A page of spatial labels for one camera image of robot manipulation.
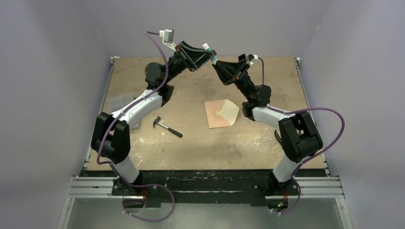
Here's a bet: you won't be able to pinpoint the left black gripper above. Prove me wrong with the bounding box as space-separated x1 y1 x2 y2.
163 42 216 85

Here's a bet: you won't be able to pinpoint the green white glue stick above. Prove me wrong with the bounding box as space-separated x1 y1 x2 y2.
202 43 218 65

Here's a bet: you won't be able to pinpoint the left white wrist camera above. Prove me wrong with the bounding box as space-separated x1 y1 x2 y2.
159 29 176 51

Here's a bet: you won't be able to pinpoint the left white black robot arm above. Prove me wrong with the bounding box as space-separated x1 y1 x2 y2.
90 42 216 195

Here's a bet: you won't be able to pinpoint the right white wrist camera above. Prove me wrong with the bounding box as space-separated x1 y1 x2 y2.
238 54 259 66

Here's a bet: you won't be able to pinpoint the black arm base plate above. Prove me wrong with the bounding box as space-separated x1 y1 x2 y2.
112 169 298 208

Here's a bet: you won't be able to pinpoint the aluminium frame rail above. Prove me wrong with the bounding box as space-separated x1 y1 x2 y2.
67 177 345 200

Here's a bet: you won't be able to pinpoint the brown envelope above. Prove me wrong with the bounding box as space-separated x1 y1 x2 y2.
204 99 240 129

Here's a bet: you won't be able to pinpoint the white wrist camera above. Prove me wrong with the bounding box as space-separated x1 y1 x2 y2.
159 29 176 51
238 54 259 66

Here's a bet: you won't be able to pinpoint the clear plastic organizer box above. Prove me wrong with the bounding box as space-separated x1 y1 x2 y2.
107 94 136 118

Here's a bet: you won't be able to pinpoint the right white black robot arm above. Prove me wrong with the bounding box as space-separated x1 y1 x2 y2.
213 54 323 194

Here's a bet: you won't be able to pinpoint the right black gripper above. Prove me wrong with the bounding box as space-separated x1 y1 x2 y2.
214 59 256 102

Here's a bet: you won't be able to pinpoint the black handled pliers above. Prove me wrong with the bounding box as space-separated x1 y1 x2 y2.
274 130 283 146

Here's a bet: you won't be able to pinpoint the small black hammer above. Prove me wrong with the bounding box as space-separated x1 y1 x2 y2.
153 116 183 138

